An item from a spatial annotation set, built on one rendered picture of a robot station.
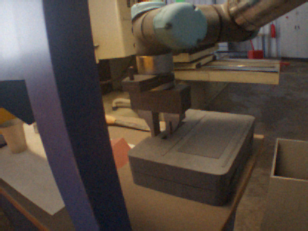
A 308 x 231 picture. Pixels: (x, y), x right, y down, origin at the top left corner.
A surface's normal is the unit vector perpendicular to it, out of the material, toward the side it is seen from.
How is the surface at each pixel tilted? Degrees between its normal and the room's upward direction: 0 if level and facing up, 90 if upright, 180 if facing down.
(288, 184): 90
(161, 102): 90
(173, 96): 90
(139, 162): 90
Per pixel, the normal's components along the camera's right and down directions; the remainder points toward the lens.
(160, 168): -0.54, 0.35
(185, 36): 0.36, 0.29
